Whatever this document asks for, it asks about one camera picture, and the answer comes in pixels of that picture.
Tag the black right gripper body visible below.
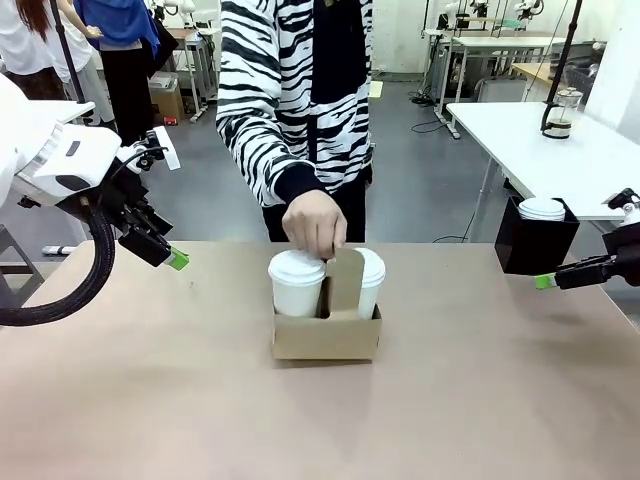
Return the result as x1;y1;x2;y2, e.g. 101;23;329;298
602;224;640;287

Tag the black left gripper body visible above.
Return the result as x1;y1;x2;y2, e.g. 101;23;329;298
97;159;151;235

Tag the white plastic cup lid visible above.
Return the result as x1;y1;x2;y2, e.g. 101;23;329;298
267;249;327;288
355;248;387;289

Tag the glass french press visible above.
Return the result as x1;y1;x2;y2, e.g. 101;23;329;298
539;87;581;140

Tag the brown cardboard cup carrier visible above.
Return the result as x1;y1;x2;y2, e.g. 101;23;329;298
272;246;384;361

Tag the person's right zebra-sleeved forearm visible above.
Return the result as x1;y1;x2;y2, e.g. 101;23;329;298
215;84;326;207

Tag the person's right hand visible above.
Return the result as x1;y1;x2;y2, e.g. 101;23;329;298
281;192;349;262

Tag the black lid holder box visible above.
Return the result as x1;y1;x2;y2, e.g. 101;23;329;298
493;195;582;276

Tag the stack of white lids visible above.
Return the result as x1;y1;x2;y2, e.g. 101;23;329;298
517;197;567;222

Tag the white side table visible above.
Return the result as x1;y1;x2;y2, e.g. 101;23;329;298
27;99;97;126

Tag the brown cardboard box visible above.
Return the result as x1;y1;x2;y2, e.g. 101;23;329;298
149;79;186;127

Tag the bystander in grey skirt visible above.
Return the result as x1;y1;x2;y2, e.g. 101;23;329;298
49;0;116;126

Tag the bystander in blue top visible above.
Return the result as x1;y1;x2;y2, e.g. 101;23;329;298
74;0;164;149

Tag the large white work table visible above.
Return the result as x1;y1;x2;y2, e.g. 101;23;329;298
446;101;640;222

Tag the white panel board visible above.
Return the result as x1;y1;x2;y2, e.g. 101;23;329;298
584;27;640;131

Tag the long-haired bystander in white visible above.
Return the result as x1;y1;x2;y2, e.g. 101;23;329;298
0;0;69;101

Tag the wooden background table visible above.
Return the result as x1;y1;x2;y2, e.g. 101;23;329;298
509;63;559;96

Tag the person in zebra sweater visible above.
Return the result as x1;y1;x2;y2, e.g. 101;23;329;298
215;0;375;244

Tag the white background table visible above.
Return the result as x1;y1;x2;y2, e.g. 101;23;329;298
427;34;569;121

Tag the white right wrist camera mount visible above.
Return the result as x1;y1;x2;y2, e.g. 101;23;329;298
606;187;640;226

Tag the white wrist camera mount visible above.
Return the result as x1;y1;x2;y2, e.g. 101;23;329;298
130;125;182;174
606;187;640;226

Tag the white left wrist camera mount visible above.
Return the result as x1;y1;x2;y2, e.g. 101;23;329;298
130;125;182;174

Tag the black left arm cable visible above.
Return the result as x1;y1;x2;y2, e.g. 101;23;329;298
0;197;117;327

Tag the grey metal frame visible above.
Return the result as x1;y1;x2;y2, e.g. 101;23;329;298
0;223;32;304

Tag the black camera stand pole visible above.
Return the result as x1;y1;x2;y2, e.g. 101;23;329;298
545;0;585;107
49;0;101;126

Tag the white table frame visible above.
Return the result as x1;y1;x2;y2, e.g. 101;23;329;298
169;27;221;126

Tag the black wire basket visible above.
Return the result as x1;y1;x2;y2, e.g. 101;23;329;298
564;64;604;104

